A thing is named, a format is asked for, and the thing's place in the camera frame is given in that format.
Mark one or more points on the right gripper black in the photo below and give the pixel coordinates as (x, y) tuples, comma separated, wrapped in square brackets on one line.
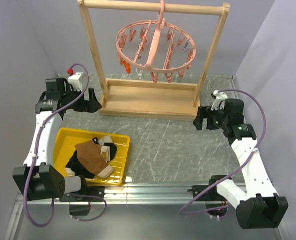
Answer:
[(203, 112)]

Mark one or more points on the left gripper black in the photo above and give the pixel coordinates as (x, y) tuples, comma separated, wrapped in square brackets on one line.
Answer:
[(91, 106)]

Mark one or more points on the brown underwear beige waistband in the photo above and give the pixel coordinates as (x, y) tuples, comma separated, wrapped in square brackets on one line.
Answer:
[(94, 158)]

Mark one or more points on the pink round clip hanger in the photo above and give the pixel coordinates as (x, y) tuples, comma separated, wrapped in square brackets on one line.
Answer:
[(175, 37)]

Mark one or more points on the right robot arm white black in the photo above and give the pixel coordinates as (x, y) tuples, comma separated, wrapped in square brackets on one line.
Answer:
[(259, 206)]

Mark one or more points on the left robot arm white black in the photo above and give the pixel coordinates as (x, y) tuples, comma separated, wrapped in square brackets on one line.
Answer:
[(37, 178)]

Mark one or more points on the black underwear in tray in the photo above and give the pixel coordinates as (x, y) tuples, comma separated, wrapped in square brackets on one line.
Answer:
[(74, 167)]

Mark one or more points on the yellow plastic tray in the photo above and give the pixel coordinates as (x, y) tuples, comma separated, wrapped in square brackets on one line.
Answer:
[(64, 148)]

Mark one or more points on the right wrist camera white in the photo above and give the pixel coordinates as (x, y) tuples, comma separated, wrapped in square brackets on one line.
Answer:
[(219, 98)]

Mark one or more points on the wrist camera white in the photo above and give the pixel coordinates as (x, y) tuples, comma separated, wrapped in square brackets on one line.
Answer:
[(219, 98), (74, 79)]

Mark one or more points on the wooden hanging rack frame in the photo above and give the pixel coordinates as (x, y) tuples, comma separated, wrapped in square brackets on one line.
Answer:
[(143, 98)]

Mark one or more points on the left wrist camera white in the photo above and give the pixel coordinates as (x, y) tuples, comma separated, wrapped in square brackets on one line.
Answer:
[(74, 79)]

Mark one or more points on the aluminium rail frame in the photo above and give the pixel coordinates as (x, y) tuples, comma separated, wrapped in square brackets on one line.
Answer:
[(137, 211)]

